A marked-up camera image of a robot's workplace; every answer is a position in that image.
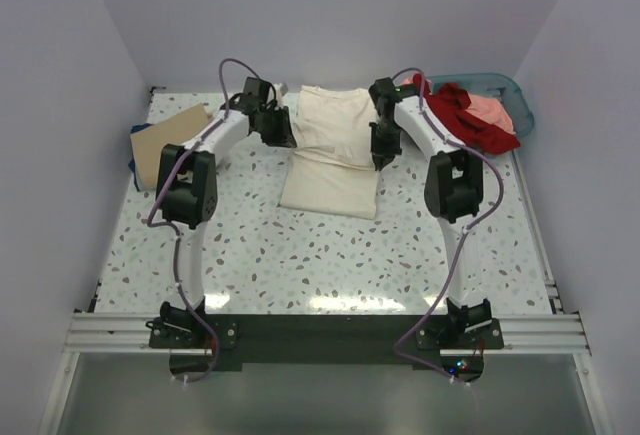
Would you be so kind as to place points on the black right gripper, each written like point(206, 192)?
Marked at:
point(384, 154)

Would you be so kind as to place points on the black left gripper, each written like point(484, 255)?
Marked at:
point(284, 137)

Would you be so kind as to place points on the cream white t-shirt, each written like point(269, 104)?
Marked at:
point(331, 169)

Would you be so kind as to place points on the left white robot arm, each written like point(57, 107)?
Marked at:
point(186, 192)

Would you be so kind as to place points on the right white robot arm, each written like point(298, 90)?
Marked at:
point(453, 192)

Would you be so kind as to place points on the red t-shirt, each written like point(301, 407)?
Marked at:
point(447, 109)

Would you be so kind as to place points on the pink t-shirt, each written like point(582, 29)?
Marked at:
point(490, 111)

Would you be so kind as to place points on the teal plastic basket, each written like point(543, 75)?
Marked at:
point(498, 86)

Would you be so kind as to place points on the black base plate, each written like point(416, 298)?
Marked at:
point(231, 342)

